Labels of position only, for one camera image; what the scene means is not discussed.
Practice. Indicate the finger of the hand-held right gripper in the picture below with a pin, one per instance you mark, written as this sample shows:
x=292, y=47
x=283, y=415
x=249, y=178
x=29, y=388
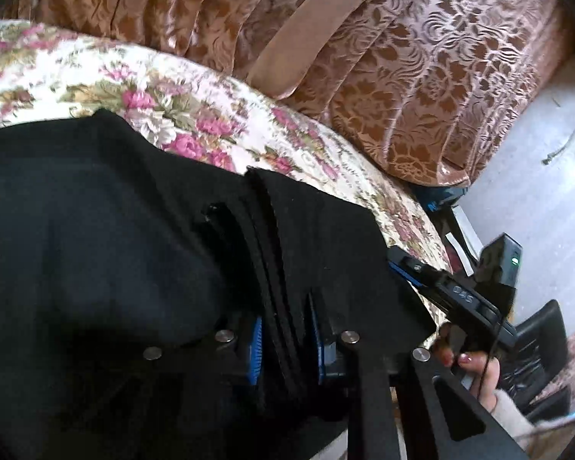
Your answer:
x=402, y=266

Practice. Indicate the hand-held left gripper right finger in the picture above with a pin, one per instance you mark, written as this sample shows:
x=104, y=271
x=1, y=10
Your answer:
x=319, y=345

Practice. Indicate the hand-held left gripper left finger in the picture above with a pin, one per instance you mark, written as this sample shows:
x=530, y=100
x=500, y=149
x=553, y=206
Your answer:
x=255, y=352

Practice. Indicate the black pants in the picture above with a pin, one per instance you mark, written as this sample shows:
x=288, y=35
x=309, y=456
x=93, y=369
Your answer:
x=124, y=258

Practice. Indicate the person's right forearm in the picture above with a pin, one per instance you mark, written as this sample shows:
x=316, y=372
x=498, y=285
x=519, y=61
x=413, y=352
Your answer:
x=510, y=419

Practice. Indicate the person's right hand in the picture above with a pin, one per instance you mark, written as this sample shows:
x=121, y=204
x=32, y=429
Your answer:
x=474, y=373

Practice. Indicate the blue plastic object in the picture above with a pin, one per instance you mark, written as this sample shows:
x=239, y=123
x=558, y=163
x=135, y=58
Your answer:
x=438, y=196

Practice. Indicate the black plastic crate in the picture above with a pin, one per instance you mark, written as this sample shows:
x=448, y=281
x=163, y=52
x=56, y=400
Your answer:
x=539, y=359

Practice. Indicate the brown damask sofa cover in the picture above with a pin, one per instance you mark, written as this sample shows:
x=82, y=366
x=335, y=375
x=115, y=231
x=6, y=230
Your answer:
x=340, y=57

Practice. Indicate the floral bedspread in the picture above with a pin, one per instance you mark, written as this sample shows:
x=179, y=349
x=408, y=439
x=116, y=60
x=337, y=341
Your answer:
x=211, y=120

